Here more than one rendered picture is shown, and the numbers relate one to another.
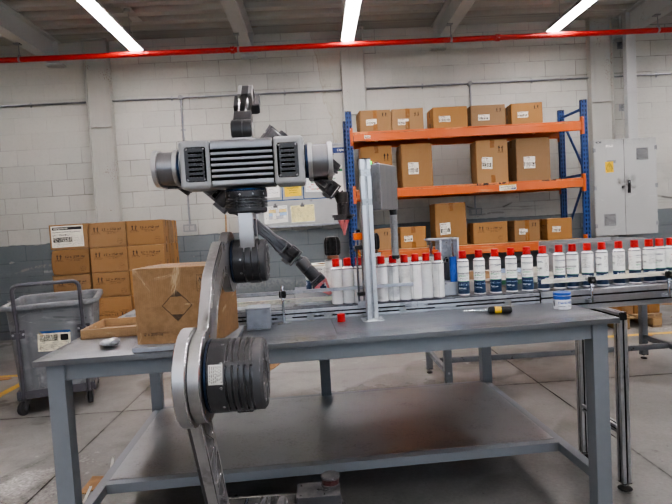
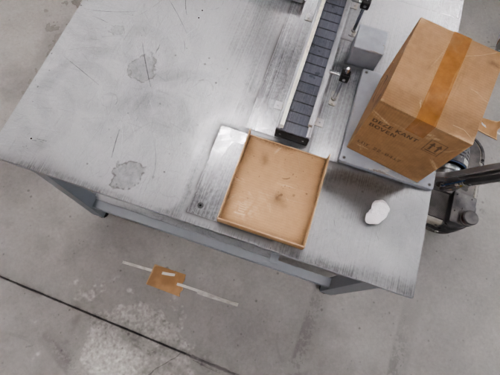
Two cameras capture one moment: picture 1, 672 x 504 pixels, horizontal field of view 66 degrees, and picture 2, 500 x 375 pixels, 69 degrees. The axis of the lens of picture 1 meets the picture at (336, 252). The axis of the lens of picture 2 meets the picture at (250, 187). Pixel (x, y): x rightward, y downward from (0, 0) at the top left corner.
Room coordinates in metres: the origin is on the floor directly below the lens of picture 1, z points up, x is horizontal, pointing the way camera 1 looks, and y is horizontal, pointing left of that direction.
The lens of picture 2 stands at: (2.20, 1.28, 1.87)
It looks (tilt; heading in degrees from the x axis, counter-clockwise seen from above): 71 degrees down; 283
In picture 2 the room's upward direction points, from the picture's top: 10 degrees clockwise
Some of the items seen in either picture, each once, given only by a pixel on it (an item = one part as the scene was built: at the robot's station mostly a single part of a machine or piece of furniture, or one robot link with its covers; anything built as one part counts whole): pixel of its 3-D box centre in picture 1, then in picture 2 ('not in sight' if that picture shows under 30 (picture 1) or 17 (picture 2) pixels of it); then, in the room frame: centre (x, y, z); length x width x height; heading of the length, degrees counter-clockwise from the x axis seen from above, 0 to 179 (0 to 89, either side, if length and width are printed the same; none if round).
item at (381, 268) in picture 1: (381, 278); not in sight; (2.30, -0.20, 0.98); 0.05 x 0.05 x 0.20
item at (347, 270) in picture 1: (348, 280); not in sight; (2.30, -0.05, 0.98); 0.05 x 0.05 x 0.20
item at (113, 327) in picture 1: (128, 326); (274, 187); (2.22, 0.91, 0.85); 0.30 x 0.26 x 0.04; 95
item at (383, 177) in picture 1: (378, 188); not in sight; (2.22, -0.20, 1.38); 0.17 x 0.10 x 0.19; 150
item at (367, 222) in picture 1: (368, 239); not in sight; (2.16, -0.14, 1.16); 0.04 x 0.04 x 0.67; 5
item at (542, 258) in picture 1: (542, 268); not in sight; (2.37, -0.94, 0.98); 0.05 x 0.05 x 0.20
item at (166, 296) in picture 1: (188, 300); (419, 105); (1.93, 0.56, 0.99); 0.30 x 0.24 x 0.27; 84
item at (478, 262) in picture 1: (479, 272); not in sight; (2.34, -0.64, 0.98); 0.05 x 0.05 x 0.20
